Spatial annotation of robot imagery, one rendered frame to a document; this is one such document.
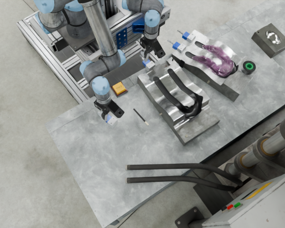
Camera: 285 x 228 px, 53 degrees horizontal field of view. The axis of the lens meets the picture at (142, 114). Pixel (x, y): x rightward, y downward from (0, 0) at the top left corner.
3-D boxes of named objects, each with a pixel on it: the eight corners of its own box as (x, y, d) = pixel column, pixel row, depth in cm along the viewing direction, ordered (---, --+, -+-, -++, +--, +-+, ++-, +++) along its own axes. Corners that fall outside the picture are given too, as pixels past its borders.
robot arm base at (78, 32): (61, 26, 170) (57, 15, 160) (83, 14, 173) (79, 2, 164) (76, 43, 165) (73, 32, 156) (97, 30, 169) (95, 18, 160)
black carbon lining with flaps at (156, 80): (150, 80, 176) (151, 72, 167) (172, 68, 180) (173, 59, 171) (184, 124, 165) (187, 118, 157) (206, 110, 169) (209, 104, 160)
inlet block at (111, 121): (96, 116, 174) (95, 112, 169) (102, 110, 175) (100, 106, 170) (112, 129, 171) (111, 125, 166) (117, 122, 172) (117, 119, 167)
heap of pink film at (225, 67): (189, 59, 184) (191, 53, 177) (205, 42, 189) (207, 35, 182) (222, 83, 178) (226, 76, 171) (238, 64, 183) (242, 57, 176)
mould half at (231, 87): (170, 58, 191) (173, 49, 181) (193, 34, 199) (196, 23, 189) (233, 102, 179) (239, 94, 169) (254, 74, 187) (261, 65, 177)
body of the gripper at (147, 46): (149, 39, 171) (150, 25, 160) (158, 48, 169) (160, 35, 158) (139, 45, 169) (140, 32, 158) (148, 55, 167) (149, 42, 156)
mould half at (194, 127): (137, 83, 183) (137, 72, 171) (170, 64, 189) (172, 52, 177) (183, 145, 168) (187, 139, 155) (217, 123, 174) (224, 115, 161)
